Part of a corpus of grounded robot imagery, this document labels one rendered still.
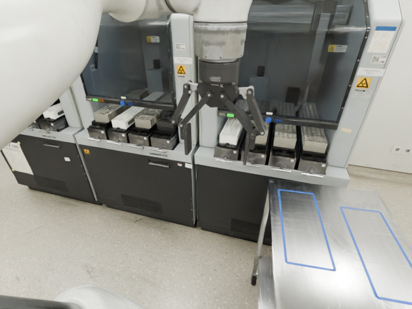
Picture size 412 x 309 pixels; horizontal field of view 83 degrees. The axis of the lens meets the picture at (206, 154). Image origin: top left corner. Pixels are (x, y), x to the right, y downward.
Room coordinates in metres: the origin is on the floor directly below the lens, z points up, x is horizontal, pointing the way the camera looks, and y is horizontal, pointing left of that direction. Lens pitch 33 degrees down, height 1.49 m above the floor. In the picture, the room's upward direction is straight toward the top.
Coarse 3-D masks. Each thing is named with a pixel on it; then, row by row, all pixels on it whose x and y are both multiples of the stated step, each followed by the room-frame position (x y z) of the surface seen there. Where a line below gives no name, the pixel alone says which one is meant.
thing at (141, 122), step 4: (136, 120) 1.35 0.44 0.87; (140, 120) 1.34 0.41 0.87; (144, 120) 1.34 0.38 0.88; (148, 120) 1.33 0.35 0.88; (136, 124) 1.35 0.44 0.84; (140, 124) 1.34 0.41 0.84; (144, 124) 1.34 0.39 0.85; (148, 124) 1.33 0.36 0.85; (152, 124) 1.34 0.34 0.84; (148, 128) 1.33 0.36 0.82
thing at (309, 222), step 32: (288, 192) 0.74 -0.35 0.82; (320, 192) 0.74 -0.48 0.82; (352, 192) 0.74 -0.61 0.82; (288, 224) 0.57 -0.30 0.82; (320, 224) 0.57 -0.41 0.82; (352, 224) 0.57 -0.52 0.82; (384, 224) 0.57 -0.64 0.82; (256, 256) 0.80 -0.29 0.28; (288, 256) 0.44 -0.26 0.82; (320, 256) 0.44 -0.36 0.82; (352, 256) 0.44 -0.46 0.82; (384, 256) 0.44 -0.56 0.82; (288, 288) 0.34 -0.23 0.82; (320, 288) 0.34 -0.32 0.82; (352, 288) 0.34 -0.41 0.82; (384, 288) 0.34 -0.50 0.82
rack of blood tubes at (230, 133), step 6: (228, 120) 1.36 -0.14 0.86; (234, 120) 1.37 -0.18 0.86; (228, 126) 1.27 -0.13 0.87; (234, 126) 1.27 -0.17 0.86; (240, 126) 1.27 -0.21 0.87; (222, 132) 1.20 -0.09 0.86; (228, 132) 1.19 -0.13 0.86; (234, 132) 1.19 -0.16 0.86; (240, 132) 1.27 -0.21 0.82; (222, 138) 1.16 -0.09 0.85; (228, 138) 1.15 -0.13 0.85; (234, 138) 1.14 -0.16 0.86; (234, 144) 1.14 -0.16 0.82
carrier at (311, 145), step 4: (304, 140) 1.09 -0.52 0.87; (308, 140) 1.08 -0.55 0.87; (312, 140) 1.08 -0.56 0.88; (316, 140) 1.07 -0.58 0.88; (304, 144) 1.07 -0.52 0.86; (308, 144) 1.07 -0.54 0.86; (312, 144) 1.06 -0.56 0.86; (316, 144) 1.06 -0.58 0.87; (320, 144) 1.05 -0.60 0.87; (324, 144) 1.04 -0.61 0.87; (304, 148) 1.07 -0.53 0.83; (308, 148) 1.07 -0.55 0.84; (312, 148) 1.06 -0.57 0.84; (316, 148) 1.05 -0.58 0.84; (320, 148) 1.05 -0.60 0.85; (324, 148) 1.04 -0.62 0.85; (320, 152) 1.05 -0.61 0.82; (324, 152) 1.04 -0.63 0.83
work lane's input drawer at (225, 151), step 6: (240, 138) 1.23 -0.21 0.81; (216, 144) 1.16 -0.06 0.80; (222, 144) 1.14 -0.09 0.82; (228, 144) 1.14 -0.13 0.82; (240, 144) 1.17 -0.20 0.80; (216, 150) 1.13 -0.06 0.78; (222, 150) 1.12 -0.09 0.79; (228, 150) 1.11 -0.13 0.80; (234, 150) 1.10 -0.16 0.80; (216, 156) 1.13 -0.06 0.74; (222, 156) 1.12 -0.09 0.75; (228, 156) 1.11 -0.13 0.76; (234, 156) 1.10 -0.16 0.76; (228, 162) 1.06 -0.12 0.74
